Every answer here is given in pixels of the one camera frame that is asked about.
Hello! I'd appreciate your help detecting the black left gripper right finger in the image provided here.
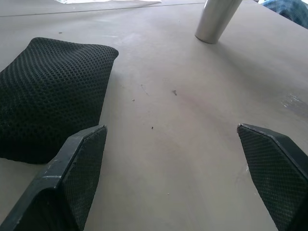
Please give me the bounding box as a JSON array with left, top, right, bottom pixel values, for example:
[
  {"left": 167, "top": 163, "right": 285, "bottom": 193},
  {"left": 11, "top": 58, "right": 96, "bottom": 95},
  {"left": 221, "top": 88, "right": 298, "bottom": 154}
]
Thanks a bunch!
[{"left": 236, "top": 123, "right": 308, "bottom": 231}]

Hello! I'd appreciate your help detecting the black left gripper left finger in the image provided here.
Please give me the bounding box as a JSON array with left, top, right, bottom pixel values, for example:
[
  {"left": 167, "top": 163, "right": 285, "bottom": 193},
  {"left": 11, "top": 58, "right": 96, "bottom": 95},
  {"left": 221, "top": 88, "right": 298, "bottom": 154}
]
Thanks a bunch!
[{"left": 0, "top": 125, "right": 108, "bottom": 231}]

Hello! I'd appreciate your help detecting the black mesh pouch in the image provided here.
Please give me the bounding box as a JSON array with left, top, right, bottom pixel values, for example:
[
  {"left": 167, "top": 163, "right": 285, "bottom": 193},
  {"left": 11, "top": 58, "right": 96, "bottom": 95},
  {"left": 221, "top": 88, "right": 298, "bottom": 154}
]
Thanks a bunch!
[{"left": 0, "top": 37, "right": 119, "bottom": 165}]

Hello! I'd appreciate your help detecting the silver metal cylinder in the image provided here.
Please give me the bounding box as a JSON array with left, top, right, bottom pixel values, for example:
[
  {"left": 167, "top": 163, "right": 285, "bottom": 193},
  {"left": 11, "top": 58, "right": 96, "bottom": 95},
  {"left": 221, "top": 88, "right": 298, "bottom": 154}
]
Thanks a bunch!
[{"left": 194, "top": 0, "right": 242, "bottom": 45}]

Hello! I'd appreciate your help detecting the blue cloth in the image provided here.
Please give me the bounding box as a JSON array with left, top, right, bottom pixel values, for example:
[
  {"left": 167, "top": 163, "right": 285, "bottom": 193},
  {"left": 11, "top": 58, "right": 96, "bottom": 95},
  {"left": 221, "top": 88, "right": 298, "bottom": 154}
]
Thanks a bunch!
[{"left": 261, "top": 0, "right": 308, "bottom": 28}]

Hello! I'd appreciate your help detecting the white sheet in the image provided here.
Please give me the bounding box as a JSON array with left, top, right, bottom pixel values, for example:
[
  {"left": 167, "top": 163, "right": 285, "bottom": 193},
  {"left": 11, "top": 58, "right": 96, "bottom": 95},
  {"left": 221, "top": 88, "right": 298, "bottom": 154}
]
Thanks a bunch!
[{"left": 54, "top": 0, "right": 161, "bottom": 5}]

